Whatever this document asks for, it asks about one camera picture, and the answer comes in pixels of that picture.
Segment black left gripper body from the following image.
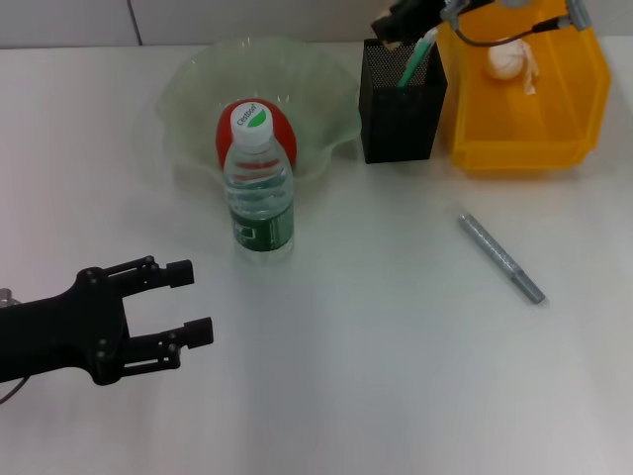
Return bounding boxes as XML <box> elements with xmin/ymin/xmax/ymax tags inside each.
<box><xmin>0</xmin><ymin>266</ymin><xmax>132</xmax><ymax>387</ymax></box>

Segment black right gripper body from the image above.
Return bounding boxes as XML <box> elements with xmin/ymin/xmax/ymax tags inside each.
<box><xmin>390</xmin><ymin>0</ymin><xmax>454</xmax><ymax>29</ymax></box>

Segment mint green utility knife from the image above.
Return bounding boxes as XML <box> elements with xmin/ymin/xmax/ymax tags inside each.
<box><xmin>396</xmin><ymin>27</ymin><xmax>441</xmax><ymax>89</ymax></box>

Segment white paper ball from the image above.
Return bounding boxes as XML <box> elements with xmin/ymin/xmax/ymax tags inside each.
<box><xmin>483</xmin><ymin>39</ymin><xmax>542</xmax><ymax>97</ymax></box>

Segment green label water bottle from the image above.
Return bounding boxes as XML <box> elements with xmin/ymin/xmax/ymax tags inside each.
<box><xmin>222</xmin><ymin>98</ymin><xmax>297</xmax><ymax>266</ymax></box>

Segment grey marker pen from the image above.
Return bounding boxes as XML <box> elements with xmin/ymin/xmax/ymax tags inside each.
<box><xmin>456</xmin><ymin>211</ymin><xmax>547</xmax><ymax>306</ymax></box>

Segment black mesh pen holder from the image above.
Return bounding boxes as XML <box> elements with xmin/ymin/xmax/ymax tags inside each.
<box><xmin>359</xmin><ymin>37</ymin><xmax>450</xmax><ymax>165</ymax></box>

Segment red-orange round fruit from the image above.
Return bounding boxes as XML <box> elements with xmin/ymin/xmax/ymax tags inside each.
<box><xmin>214</xmin><ymin>97</ymin><xmax>300</xmax><ymax>172</ymax></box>

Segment pale green wavy glass plate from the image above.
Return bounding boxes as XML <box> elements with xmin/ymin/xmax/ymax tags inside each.
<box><xmin>156</xmin><ymin>37</ymin><xmax>365</xmax><ymax>187</ymax></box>

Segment yellow plastic storage bin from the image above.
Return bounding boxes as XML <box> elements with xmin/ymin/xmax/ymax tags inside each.
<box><xmin>436</xmin><ymin>0</ymin><xmax>613</xmax><ymax>174</ymax></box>

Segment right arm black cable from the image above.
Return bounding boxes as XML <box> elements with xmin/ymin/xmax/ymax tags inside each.
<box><xmin>442</xmin><ymin>0</ymin><xmax>570</xmax><ymax>48</ymax></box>

